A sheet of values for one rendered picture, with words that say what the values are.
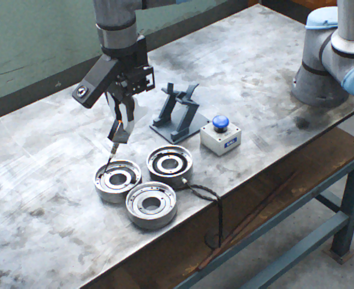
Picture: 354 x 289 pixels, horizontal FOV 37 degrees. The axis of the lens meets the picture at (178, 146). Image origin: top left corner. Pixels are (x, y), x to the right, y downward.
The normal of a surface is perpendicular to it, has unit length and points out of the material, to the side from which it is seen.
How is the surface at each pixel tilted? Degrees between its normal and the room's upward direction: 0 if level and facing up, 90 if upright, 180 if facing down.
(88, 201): 0
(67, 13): 90
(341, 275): 0
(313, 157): 0
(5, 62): 90
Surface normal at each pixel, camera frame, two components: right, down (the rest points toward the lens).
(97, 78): -0.44, -0.40
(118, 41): 0.19, 0.64
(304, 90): -0.73, 0.21
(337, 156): -0.04, -0.76
